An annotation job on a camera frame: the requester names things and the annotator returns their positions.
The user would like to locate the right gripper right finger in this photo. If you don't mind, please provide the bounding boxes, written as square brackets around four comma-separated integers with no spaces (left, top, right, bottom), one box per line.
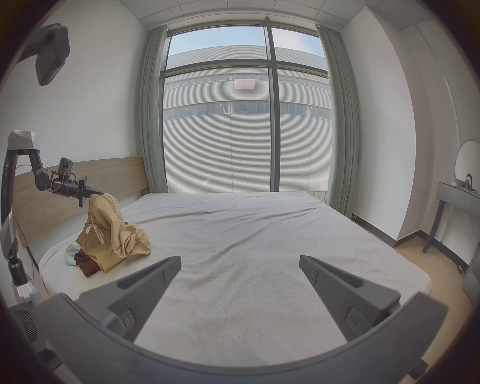
[299,255,402,343]

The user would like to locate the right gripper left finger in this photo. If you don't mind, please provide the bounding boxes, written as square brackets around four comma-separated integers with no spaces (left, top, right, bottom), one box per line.
[79,256,182,343]

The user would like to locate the tan shorts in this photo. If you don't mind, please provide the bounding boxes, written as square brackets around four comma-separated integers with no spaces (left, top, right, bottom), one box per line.
[76,193,151,273]

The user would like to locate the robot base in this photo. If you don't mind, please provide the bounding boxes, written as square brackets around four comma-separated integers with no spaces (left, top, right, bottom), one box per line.
[7,281,64,372]

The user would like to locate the bed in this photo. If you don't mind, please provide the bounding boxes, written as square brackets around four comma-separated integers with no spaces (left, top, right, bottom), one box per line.
[11,157,432,370]

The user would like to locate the brown garment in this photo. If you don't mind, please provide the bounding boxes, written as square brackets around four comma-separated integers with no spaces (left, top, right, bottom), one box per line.
[74,249,102,278]

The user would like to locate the white garment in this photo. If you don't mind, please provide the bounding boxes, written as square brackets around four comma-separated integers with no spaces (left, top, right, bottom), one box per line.
[64,243,81,267]

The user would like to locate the window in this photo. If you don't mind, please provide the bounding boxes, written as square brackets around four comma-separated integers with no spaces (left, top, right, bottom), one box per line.
[161,17,334,194]

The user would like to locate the grey dressing table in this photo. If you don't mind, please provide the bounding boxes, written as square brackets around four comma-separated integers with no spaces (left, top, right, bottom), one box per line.
[422,181,480,267]

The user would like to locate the round mirror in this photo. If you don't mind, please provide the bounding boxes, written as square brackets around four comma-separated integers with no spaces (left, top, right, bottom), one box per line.
[454,140,480,184]

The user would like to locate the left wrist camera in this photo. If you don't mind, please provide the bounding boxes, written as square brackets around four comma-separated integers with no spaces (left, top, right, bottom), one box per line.
[50,157,76,181]

